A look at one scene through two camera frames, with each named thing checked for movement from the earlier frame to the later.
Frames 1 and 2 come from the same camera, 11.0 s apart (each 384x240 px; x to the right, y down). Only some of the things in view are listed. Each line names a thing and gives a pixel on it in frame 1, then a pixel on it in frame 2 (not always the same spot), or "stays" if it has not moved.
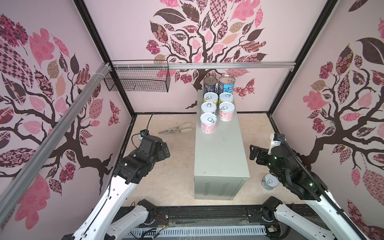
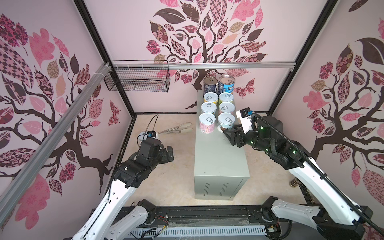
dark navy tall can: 210,84 stays
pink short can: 226,110 stays
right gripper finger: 253,152 → 230,135
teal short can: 269,182 → 226,121
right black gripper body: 262,158 → 250,138
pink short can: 208,123 stays
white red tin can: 208,107 stays
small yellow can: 212,97 stays
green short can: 226,97 stays
